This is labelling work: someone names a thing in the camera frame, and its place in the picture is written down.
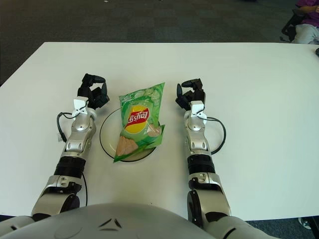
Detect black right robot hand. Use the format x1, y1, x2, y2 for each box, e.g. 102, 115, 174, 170
175, 78, 207, 112

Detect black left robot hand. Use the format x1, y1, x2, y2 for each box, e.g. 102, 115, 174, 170
76, 73, 110, 112

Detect green Lays chips bag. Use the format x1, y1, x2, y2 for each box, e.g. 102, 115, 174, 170
113, 82, 166, 164

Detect white plate with black rim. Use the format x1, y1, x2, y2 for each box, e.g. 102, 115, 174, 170
99, 108, 160, 163

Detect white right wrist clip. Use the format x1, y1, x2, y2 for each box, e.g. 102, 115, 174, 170
190, 101, 208, 125

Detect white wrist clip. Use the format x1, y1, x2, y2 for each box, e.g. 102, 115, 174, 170
73, 98, 90, 117
190, 101, 208, 125

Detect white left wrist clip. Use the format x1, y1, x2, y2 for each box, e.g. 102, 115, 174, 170
73, 98, 90, 117

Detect black office chair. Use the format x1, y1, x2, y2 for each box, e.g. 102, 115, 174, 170
281, 8, 304, 43

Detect seated person in purple shirt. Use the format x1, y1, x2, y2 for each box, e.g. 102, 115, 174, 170
294, 0, 319, 45

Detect silver robot torso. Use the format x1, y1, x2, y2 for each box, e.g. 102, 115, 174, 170
14, 203, 217, 239

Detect black wheeled base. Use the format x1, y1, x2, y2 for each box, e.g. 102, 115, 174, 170
298, 216, 314, 230

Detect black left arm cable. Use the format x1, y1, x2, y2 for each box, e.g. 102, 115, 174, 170
56, 111, 88, 207

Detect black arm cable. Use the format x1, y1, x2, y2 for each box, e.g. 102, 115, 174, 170
56, 111, 88, 207
204, 116, 227, 154

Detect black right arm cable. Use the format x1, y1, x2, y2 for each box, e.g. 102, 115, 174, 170
204, 116, 227, 154

